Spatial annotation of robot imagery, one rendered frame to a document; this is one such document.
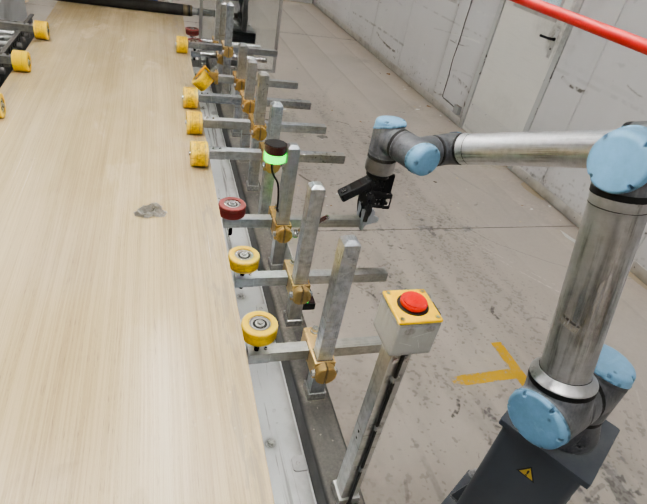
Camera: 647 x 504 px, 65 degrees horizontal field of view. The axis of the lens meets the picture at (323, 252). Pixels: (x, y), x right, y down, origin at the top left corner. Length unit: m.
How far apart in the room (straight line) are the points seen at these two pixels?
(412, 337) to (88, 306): 0.71
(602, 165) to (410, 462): 1.39
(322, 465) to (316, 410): 0.14
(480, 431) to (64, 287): 1.71
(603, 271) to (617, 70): 3.08
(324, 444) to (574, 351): 0.58
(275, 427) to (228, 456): 0.40
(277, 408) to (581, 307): 0.74
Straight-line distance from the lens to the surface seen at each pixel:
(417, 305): 0.74
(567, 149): 1.30
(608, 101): 4.14
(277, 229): 1.50
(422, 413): 2.27
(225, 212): 1.49
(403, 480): 2.06
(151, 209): 1.46
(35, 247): 1.37
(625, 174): 1.07
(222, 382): 1.01
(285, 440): 1.29
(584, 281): 1.16
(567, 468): 1.55
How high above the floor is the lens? 1.68
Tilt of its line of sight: 35 degrees down
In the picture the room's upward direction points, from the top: 12 degrees clockwise
